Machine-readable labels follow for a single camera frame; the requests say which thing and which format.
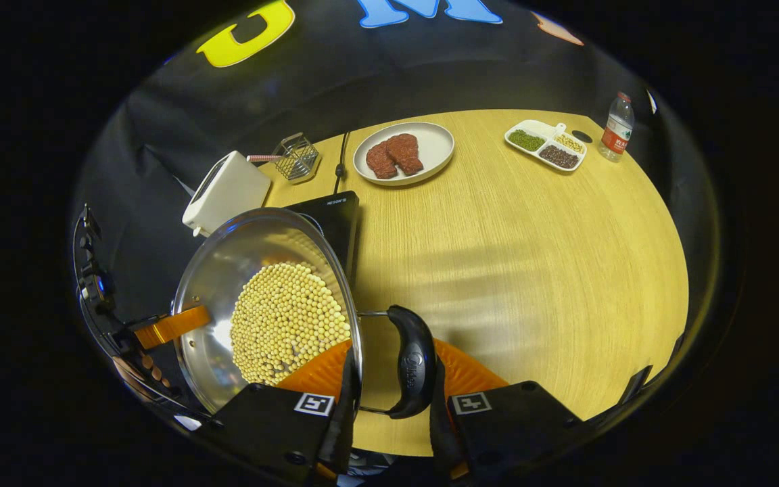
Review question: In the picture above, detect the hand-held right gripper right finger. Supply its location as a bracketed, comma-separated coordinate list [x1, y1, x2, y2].
[428, 338, 583, 482]

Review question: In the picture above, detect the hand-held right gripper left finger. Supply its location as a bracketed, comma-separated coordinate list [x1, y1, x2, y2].
[210, 338, 363, 484]

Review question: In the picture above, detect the steel pot with black handles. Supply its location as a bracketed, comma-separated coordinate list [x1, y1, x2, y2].
[172, 207, 438, 420]

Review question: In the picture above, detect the black induction cooktop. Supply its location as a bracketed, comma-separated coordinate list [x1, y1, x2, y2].
[285, 190, 361, 285]

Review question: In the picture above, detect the pile of soybeans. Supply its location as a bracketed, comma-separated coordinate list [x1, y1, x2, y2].
[230, 262, 352, 386]

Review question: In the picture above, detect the white toaster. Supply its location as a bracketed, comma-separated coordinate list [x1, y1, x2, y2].
[182, 150, 273, 238]

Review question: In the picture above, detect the black backdrop cloth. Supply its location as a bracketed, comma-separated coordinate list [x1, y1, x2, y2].
[72, 0, 725, 407]

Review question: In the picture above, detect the red meat piece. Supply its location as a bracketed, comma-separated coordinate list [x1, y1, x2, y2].
[386, 133, 424, 176]
[366, 141, 398, 180]

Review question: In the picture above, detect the white round plate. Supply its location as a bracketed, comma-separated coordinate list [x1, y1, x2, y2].
[353, 121, 456, 187]

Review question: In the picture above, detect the dark red beans portion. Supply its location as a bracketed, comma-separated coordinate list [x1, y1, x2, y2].
[540, 145, 580, 169]

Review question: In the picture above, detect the green mung beans portion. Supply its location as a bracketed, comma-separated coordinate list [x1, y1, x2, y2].
[508, 129, 546, 152]

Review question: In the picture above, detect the white divided dish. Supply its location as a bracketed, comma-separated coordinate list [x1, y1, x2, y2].
[504, 119, 588, 172]

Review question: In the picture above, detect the clear water bottle red label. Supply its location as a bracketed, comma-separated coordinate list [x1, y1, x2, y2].
[598, 92, 635, 162]

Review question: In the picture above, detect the wire mesh basket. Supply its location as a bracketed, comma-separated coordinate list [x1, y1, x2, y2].
[273, 133, 321, 185]

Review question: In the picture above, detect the black power cable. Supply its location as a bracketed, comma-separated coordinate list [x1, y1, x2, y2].
[333, 132, 352, 195]

